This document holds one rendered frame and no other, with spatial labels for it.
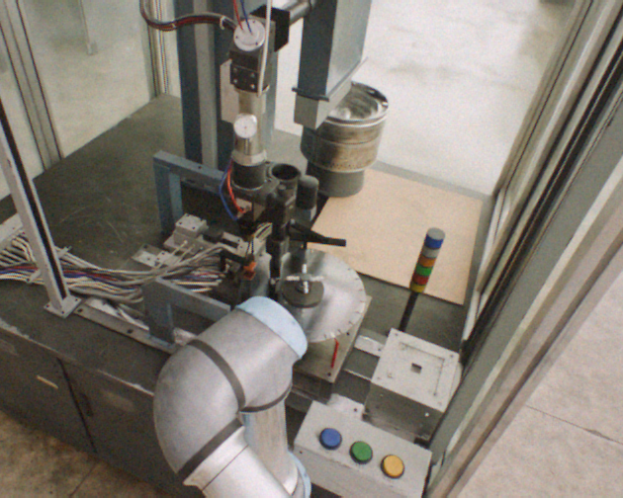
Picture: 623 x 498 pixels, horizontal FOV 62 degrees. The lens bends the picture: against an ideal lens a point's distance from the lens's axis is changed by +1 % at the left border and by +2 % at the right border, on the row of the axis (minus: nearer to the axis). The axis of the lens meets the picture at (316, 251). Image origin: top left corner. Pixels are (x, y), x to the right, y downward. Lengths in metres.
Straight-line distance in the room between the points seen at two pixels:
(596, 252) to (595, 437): 1.98
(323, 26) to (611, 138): 0.79
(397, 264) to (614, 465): 1.30
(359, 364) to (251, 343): 0.80
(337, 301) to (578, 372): 1.68
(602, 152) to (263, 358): 0.50
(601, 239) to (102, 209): 1.61
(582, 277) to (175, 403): 0.51
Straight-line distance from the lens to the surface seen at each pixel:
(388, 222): 1.93
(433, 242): 1.27
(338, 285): 1.38
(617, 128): 0.72
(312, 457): 1.20
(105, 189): 2.04
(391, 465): 1.18
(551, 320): 0.76
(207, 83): 1.74
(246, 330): 0.71
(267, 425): 0.84
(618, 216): 0.66
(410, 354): 1.35
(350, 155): 1.84
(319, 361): 1.35
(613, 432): 2.68
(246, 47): 1.03
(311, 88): 1.40
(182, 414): 0.67
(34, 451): 2.30
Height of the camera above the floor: 1.95
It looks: 43 degrees down
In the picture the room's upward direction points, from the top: 8 degrees clockwise
